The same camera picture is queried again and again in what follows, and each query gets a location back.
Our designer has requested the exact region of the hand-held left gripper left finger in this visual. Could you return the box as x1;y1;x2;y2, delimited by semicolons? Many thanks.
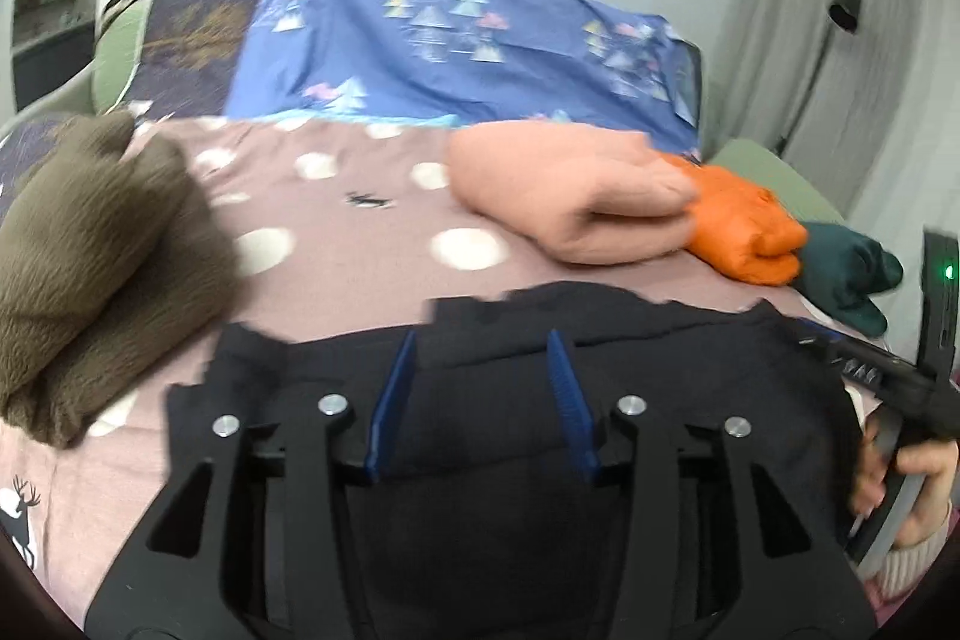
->
86;331;418;640

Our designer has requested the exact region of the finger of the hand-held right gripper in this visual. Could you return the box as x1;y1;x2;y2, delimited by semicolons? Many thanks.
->
795;319;931;405

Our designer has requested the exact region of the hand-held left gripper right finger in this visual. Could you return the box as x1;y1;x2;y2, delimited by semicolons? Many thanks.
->
547;330;877;640

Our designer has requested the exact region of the black hooded puffer jacket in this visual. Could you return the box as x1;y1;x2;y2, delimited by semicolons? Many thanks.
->
165;281;863;640

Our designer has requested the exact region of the person's right forearm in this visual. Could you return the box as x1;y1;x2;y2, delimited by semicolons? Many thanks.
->
862;509;955;612

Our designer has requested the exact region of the person's right hand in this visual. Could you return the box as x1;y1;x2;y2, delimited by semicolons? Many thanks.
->
850;417;960;549

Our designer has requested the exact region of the dark teal garment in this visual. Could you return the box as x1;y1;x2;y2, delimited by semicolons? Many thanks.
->
791;221;905;337

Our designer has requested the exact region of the pink dotted deer bed sheet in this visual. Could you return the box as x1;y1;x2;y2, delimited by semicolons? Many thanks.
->
0;115;886;581

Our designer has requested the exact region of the orange puffer jacket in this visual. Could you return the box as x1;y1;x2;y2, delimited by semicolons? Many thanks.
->
664;152;809;289

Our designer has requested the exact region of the peach pink garment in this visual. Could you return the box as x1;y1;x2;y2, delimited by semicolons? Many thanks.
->
446;122;702;266

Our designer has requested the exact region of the brown fleece garment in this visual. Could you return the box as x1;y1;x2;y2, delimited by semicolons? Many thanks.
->
0;111;245;450

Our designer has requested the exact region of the black floor lamp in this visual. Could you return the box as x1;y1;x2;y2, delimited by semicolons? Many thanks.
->
776;0;863;159

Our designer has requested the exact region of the blue tree print sheet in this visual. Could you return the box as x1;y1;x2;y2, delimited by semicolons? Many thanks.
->
225;0;702;154

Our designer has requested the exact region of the navy printed blanket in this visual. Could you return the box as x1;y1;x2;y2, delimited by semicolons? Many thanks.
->
0;0;265;206

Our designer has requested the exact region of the dark base cabinet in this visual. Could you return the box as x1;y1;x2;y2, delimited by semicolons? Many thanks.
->
11;21;96;110

